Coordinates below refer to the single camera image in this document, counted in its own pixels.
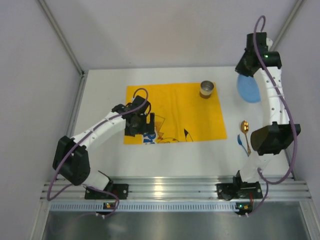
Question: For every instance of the left aluminium frame post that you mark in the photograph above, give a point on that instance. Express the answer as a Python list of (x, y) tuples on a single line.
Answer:
[(61, 36)]

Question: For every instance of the right aluminium frame post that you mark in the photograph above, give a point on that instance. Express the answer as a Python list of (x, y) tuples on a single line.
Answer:
[(279, 16)]

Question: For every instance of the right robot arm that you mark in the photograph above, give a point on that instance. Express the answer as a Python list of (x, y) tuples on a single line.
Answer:
[(275, 134)]

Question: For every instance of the blue plate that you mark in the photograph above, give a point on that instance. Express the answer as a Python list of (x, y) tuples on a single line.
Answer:
[(248, 89)]

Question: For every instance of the aluminium mounting rail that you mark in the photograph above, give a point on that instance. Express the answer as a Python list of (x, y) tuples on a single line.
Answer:
[(203, 188)]

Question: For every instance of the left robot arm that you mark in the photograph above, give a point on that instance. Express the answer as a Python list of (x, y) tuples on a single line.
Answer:
[(72, 159)]

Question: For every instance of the metal cup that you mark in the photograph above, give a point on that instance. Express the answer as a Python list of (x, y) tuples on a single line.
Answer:
[(206, 89)]

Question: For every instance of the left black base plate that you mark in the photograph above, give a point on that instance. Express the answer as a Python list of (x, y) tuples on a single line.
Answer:
[(120, 190)]

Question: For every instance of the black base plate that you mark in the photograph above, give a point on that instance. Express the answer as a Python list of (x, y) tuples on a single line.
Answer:
[(120, 190), (230, 191)]

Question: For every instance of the aluminium frame post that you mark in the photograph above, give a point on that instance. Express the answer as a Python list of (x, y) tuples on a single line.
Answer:
[(279, 16), (61, 36)]

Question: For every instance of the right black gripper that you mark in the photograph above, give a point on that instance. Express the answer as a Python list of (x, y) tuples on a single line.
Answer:
[(244, 67)]

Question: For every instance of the perforated cable duct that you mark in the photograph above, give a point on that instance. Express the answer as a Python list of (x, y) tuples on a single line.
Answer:
[(132, 206)]

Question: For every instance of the gold spoon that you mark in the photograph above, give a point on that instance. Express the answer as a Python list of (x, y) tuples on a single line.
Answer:
[(244, 126)]

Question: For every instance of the yellow cloth placemat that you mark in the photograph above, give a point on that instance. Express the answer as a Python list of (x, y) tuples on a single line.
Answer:
[(181, 114)]

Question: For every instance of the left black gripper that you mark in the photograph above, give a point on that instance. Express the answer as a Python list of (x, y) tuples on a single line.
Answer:
[(151, 122)]

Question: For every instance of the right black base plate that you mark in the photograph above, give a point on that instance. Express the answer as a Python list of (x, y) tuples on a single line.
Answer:
[(230, 191)]

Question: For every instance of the blue fork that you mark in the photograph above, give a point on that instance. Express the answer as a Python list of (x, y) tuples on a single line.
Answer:
[(241, 144)]

